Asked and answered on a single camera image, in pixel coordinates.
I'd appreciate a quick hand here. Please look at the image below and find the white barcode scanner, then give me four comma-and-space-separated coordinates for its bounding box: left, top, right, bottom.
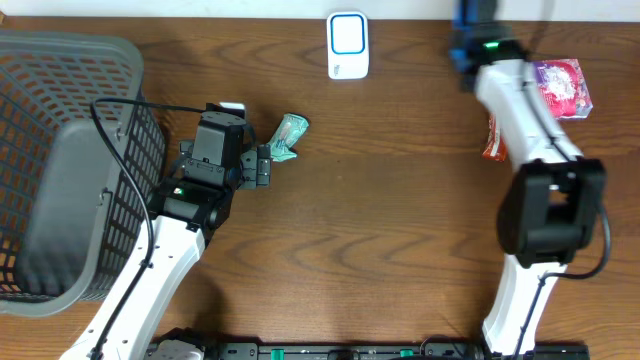
326, 11, 370, 80

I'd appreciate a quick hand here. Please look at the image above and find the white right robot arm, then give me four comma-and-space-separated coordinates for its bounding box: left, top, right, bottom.
449, 0, 612, 359

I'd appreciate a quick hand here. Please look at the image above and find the green snack packet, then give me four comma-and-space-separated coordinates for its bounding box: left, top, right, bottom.
268, 113, 309, 162

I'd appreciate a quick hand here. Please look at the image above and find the grey plastic basket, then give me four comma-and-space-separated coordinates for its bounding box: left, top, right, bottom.
1, 30, 166, 317

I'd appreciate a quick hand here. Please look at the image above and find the long orange red snack bag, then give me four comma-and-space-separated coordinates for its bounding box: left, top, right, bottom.
482, 115, 507, 162

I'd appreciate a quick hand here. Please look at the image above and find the red purple tissue pack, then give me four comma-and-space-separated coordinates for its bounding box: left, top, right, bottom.
533, 59, 593, 120

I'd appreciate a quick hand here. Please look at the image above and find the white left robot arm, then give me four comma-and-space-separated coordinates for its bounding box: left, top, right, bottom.
62, 103, 271, 359

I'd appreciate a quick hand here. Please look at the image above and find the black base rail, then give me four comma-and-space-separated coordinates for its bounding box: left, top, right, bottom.
144, 327, 591, 360

